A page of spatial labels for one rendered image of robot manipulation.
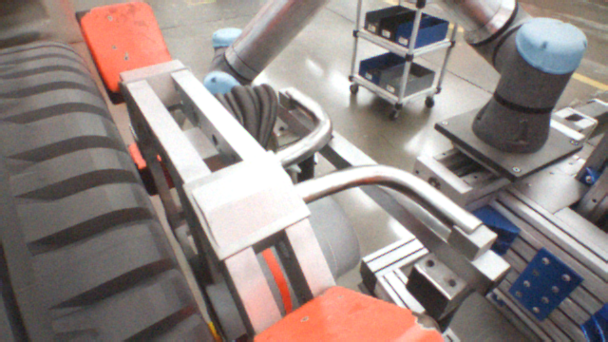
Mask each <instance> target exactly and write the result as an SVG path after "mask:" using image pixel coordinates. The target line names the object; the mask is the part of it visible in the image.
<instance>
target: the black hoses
mask: <svg viewBox="0 0 608 342"><path fill-rule="evenodd" d="M213 97H214V98H215V99H216V100H217V101H218V102H219V103H220V105H221V106H222V107H223V108H224V109H225V110H226V111H227V112H228V113H229V114H230V115H232V116H233V117H234V118H235V119H236V120H237V121H238V122H239V124H240V125H241V126H242V127H243V128H244V129H245V130H246V131H247V133H248V134H249V135H250V136H251V137H252V138H253V139H254V140H255V141H256V142H257V143H258V144H259V145H260V146H261V147H262V148H263V149H264V150H265V151H266V152H268V151H271V150H270V149H269V148H267V146H268V144H269V141H270V139H271V136H272V133H273V127H274V123H275V120H276V113H277V96H276V93H275V92H274V90H273V89H272V88H271V87H270V86H269V84H267V83H262V84H261V85H255V86H254V87H253V88H250V87H249V86H247V85H246V86H244V87H242V86H241V85H235V86H232V87H231V91H230V92H226V93H224V95H223V94H221V93H219V92H217V93H214V94H213Z"/></svg>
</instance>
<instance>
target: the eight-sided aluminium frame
mask: <svg viewBox="0 0 608 342"><path fill-rule="evenodd" d="M119 76H120V81H119V82H118V86H119V88H120V91H121V92H122V95H123V98H124V101H125V102H126V106H127V111H128V115H129V119H130V122H131V124H130V125H129V128H130V130H131V133H132V135H133V138H134V140H135V143H136V145H137V147H138V149H139V151H140V153H141V155H142V159H143V160H144V161H145V162H146V164H147V167H148V169H149V172H150V177H151V179H152V181H153V183H154V186H155V188H156V191H157V192H158V195H159V197H160V200H161V204H162V206H163V209H164V211H165V212H164V215H165V217H166V219H167V221H168V224H169V226H170V228H171V231H172V233H173V235H174V237H175V239H176V241H178V242H179V245H180V247H181V251H182V253H183V255H184V257H185V260H186V262H187V264H188V266H189V269H190V271H191V273H192V274H193V277H194V279H195V280H196V282H197V285H198V287H199V290H200V293H201V295H202V297H203V299H204V302H205V304H206V312H207V313H208V315H209V317H210V320H211V322H212V324H213V326H214V328H215V330H216V333H217V335H219V336H220V337H221V339H222V341H223V342H226V340H225V338H224V337H223V336H222V334H221V332H220V330H219V327H218V325H217V323H216V321H215V319H214V317H213V316H212V314H211V311H210V309H209V307H208V305H207V302H206V299H205V297H204V295H203V293H202V290H201V288H200V285H199V283H198V281H197V279H196V276H195V274H194V272H193V270H192V267H191V264H190V261H189V259H190V257H192V256H194V255H195V252H194V250H193V247H192V245H191V244H190V242H189V239H188V237H190V236H192V235H191V233H190V230H189V227H188V224H187V221H186V218H185V214H184V211H183V209H182V206H178V207H176V204H175V202H174V200H173V197H172V194H171V192H170V190H169V187H168V184H167V182H166V179H165V176H164V174H163V172H162V167H161V164H160V163H159V160H158V157H157V156H158V155H159V156H160V158H161V160H162V162H163V163H164V165H165V167H166V168H167V170H168V172H169V174H170V175H171V177H172V179H173V181H174V182H175V184H176V185H177V187H178V188H179V190H180V192H181V194H182V195H183V197H184V199H185V203H186V209H187V212H188V214H189V216H190V217H191V219H192V220H193V222H194V224H195V226H196V228H197V230H198V232H199V235H200V237H201V239H202V241H203V242H204V244H205V246H206V249H207V251H208V253H209V255H210V257H211V258H212V260H213V261H212V262H213V264H214V266H215V268H216V270H217V271H218V272H219V273H222V276H223V278H224V280H225V282H226V285H227V287H228V289H229V291H230V294H231V296H232V298H233V300H234V301H235V303H236V305H237V311H238V313H239V316H240V318H241V320H242V323H243V325H244V327H245V329H246V332H247V333H245V335H246V337H247V339H248V340H249V339H251V338H253V337H254V336H256V335H257V334H259V333H263V332H264V331H265V330H266V329H268V328H269V327H271V326H272V325H274V324H275V323H276V322H278V321H279V320H281V319H282V316H281V314H280V312H279V309H278V307H277V305H276V302H275V300H274V298H273V296H272V294H271V292H270V290H269V287H268V283H267V280H266V278H265V276H264V274H263V272H262V270H261V268H260V265H259V264H258V262H257V258H256V255H257V254H259V253H261V252H263V251H265V250H267V249H269V248H270V247H272V246H274V247H275V251H276V253H277V255H278V257H279V260H280V262H281V263H282V266H283V268H284V270H285V273H286V275H287V277H288V279H289V281H290V283H291V285H292V288H293V290H294V295H295V297H296V300H297V302H298V304H299V306H300V307H301V306H302V305H304V304H305V303H307V302H309V301H310V300H312V299H313V298H315V297H316V296H320V295H322V293H324V292H325V291H327V290H329V289H330V288H331V287H333V286H336V285H335V282H334V280H333V276H332V274H331V272H330V269H329V267H328V265H327V263H326V261H325V259H324V257H323V255H322V253H321V250H320V248H319V243H318V241H317V239H316V236H315V234H314V231H313V229H312V227H311V224H310V223H309V221H308V218H309V217H310V215H311V212H310V210H309V208H307V206H306V205H305V203H304V201H303V200H302V198H301V197H300V196H299V194H298V193H297V191H296V188H295V186H294V185H293V183H292V180H291V178H290V177H289V175H288V174H287V173H286V172H285V171H284V169H283V168H282V166H281V165H280V164H279V162H278V161H277V159H276V157H275V154H274V152H273V151H272V150H271V151H268V152H266V151H265V150H264V149H263V148H262V147H261V146H260V145H259V144H258V143H257V142H256V141H255V140H254V139H253V138H252V137H251V136H250V135H249V134H248V133H247V131H246V130H245V129H244V128H243V127H242V126H241V125H240V124H239V122H238V121H237V120H236V119H235V118H234V117H233V116H232V115H230V114H229V113H228V112H227V111H226V110H225V109H224V108H223V107H222V106H221V105H220V103H219V102H218V101H217V100H216V99H215V98H214V97H213V95H212V94H211V93H210V92H209V91H208V90H207V89H206V88H205V87H204V86H203V85H202V83H201V82H200V81H198V80H197V79H196V78H195V77H194V76H193V75H192V72H191V69H190V67H189V66H183V64H182V63H181V62H180V61H179V60H174V61H170V62H166V63H162V64H158V65H153V66H147V67H142V68H139V69H135V70H131V71H123V72H120V73H119ZM185 117H186V118H187V119H188V121H189V122H190V123H191V125H193V126H194V128H195V127H198V128H199V129H200V130H201V131H202V133H203V134H204V135H205V137H206V138H207V139H208V140H209V141H210V142H211V143H212V145H213V146H214V147H215V148H216V149H217V151H218V152H219V154H220V163H221V164H222V165H224V167H225V168H222V169H220V170H219V171H217V172H214V173H212V172H211V171H210V170H209V168H208V167H207V165H206V164H205V163H204V162H203V161H202V159H201V158H200V156H199V155H198V153H197V152H196V150H195V149H194V147H193V146H192V145H191V143H190V142H189V141H188V140H187V138H185V135H184V134H183V132H182V130H183V128H184V126H183V124H184V121H185Z"/></svg>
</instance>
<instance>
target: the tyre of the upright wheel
mask: <svg viewBox="0 0 608 342"><path fill-rule="evenodd" d="M0 342H215V341H214V339H213V337H212V336H211V334H210V332H209V330H208V328H207V325H206V323H205V319H204V316H203V314H202V312H201V310H200V306H199V305H198V303H197V301H196V299H195V297H194V295H193V293H192V291H191V288H190V286H189V284H188V282H187V279H186V277H185V275H184V274H183V271H182V269H181V266H180V262H179V260H178V258H177V256H176V254H175V251H174V249H173V247H172V246H171V243H170V241H169V239H168V237H167V235H166V233H165V231H164V229H163V227H162V223H161V221H160V219H159V218H158V215H157V213H156V211H155V209H154V207H153V204H152V202H151V200H150V197H149V194H148V192H147V191H146V189H145V187H144V184H143V181H142V179H141V177H140V174H139V172H138V170H137V168H136V166H135V163H134V162H133V161H132V159H131V157H130V155H129V152H128V150H127V148H126V146H125V144H124V140H123V138H122V136H121V134H120V133H119V130H118V128H117V126H116V125H115V123H114V121H113V118H112V116H111V114H110V112H109V110H108V108H107V102H106V100H105V96H104V95H103V93H101V90H100V89H99V87H98V85H97V83H96V81H95V79H94V77H93V75H92V73H91V71H90V69H89V67H88V66H87V64H86V61H85V59H84V57H83V55H82V54H81V53H80V52H79V51H78V50H77V49H76V48H75V47H73V46H71V45H70V44H68V43H66V42H63V41H58V40H44V41H38V42H33V43H27V44H23V45H18V46H13V47H8V48H5V49H2V50H0Z"/></svg>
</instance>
